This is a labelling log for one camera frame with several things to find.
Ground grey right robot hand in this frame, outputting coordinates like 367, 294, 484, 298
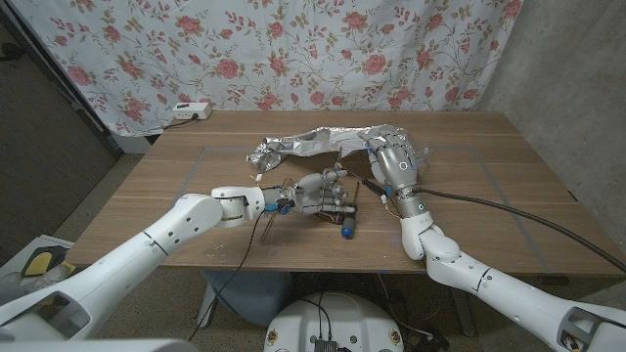
362, 127, 421, 195

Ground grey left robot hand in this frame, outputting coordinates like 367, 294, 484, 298
261, 167, 357, 217

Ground grey orange handled scissors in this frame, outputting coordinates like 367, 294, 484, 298
320, 151, 349, 206

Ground blue black screwdriver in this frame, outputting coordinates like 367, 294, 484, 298
340, 181, 361, 241

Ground aluminum foil sheet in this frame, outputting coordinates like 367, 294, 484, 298
246, 124, 434, 173

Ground orange black screwdriver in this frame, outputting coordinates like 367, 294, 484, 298
316, 209, 356, 226

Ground grey-blue round stool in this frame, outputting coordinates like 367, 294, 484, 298
202, 270, 294, 328

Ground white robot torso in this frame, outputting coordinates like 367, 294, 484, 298
263, 291, 406, 352

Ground white power strip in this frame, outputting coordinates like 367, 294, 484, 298
171, 101, 213, 121

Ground floral backdrop cloth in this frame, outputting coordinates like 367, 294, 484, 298
9, 0, 524, 138

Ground grey table leg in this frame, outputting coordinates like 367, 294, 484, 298
196, 281, 219, 329
447, 287, 476, 337

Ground black power adapter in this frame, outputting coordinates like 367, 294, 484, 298
413, 326, 451, 352

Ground black backdrop stand pole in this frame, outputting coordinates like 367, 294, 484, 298
0, 7, 123, 157

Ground white floor mat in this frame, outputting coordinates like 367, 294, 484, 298
0, 234, 74, 294

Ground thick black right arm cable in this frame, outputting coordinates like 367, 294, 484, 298
414, 186, 626, 275

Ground black power strip cord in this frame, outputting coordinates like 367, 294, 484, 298
163, 114, 200, 131

